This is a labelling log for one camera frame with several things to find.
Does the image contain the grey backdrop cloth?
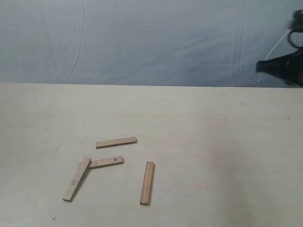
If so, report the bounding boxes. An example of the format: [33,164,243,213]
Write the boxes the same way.
[0,0,303,87]

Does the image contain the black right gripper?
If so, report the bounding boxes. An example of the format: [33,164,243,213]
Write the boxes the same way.
[256,51,303,87]

